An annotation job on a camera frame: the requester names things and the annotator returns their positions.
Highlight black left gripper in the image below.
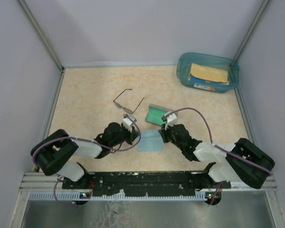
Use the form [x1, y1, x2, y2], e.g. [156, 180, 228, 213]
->
[110, 124, 141, 148]

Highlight blue cleaning cloth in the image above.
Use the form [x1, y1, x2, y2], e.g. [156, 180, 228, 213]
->
[137, 130, 164, 152]

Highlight grey glasses case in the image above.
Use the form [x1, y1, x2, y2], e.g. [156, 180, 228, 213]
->
[145, 104, 173, 126]

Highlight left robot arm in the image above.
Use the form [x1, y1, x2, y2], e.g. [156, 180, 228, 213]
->
[30, 119, 141, 189]

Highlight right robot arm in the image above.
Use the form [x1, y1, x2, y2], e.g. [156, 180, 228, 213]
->
[159, 124, 275, 189]

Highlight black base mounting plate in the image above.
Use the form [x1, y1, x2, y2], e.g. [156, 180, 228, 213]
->
[62, 171, 219, 197]

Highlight teal plastic basin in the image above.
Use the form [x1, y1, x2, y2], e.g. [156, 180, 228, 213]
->
[176, 52, 239, 93]

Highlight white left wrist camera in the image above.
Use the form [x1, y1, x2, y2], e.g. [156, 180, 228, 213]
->
[122, 114, 137, 132]

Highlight black thin-frame glasses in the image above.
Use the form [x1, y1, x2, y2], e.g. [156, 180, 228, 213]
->
[113, 88, 145, 115]

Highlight aluminium front rail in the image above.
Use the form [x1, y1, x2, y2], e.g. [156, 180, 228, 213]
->
[20, 171, 276, 201]

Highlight left aluminium frame post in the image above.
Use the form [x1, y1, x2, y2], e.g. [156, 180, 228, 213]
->
[16, 0, 65, 72]

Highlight aluminium frame post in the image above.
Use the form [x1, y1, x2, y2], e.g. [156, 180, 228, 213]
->
[233, 0, 272, 62]
[16, 0, 65, 72]

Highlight right aluminium frame post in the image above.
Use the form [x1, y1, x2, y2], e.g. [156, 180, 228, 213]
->
[233, 0, 272, 62]

